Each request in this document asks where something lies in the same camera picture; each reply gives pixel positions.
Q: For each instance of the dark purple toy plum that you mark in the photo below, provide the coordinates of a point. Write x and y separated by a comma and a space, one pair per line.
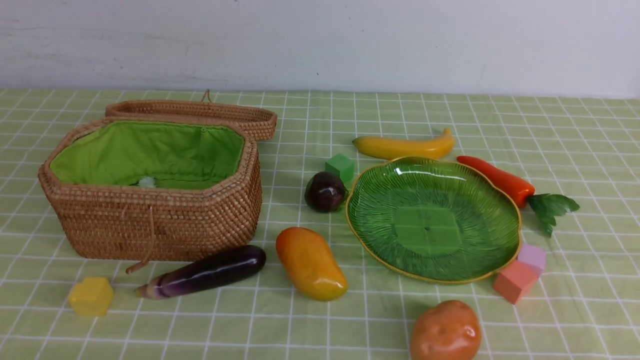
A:
325, 192

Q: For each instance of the orange yellow toy mango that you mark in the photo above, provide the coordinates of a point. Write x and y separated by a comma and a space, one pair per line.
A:
310, 264

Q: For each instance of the purple toy eggplant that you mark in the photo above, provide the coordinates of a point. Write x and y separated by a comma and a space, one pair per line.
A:
219, 270

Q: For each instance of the yellow toy banana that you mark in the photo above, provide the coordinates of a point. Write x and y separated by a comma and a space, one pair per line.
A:
389, 148

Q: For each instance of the brown toy potato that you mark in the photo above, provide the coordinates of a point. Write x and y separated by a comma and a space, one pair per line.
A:
448, 331

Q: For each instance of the orange toy carrot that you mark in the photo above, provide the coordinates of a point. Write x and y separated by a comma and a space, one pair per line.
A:
547, 207

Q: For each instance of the green foam cube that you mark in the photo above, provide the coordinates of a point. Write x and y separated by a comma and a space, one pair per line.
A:
341, 166

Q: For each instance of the woven wicker basket lid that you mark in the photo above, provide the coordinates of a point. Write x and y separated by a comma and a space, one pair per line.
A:
257, 122

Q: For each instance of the green glass leaf plate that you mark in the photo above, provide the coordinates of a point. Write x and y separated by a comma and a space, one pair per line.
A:
434, 221

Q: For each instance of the woven wicker basket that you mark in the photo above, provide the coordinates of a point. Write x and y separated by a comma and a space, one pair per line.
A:
154, 189

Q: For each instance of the green checkered tablecloth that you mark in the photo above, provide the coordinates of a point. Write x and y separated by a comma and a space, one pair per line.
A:
584, 307

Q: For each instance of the pink foam cube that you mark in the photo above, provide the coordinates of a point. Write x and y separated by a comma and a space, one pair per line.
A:
515, 281

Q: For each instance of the lilac foam cube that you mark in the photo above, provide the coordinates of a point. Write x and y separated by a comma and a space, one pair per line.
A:
533, 257

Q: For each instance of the yellow foam block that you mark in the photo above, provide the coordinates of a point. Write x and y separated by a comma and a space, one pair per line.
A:
91, 297

